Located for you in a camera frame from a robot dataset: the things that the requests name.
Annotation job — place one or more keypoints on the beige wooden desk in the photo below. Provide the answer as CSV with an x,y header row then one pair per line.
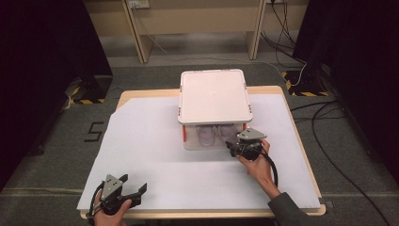
x,y
194,20

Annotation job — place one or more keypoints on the person's right hand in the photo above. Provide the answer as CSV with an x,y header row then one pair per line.
x,y
260,171

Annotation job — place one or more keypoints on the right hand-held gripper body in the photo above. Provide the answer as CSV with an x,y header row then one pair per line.
x,y
251,147

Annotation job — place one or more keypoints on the white wall socket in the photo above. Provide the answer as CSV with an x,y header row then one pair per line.
x,y
138,3

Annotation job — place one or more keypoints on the white plastic shoe box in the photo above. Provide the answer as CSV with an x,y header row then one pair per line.
x,y
215,97

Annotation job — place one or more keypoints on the black curtain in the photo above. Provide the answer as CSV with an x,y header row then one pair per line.
x,y
37,78
360,62

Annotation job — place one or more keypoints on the wooden table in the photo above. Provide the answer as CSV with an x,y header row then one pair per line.
x,y
200,214

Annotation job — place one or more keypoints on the yellow-black striped stand base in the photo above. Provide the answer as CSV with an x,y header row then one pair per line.
x,y
86,101
309,93

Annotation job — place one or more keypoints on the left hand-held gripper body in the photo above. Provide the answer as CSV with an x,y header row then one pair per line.
x,y
111,188

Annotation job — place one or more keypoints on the person's left hand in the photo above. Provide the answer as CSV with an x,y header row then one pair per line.
x,y
108,219

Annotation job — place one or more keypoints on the white table cloth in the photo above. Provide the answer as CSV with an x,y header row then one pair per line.
x,y
156,163

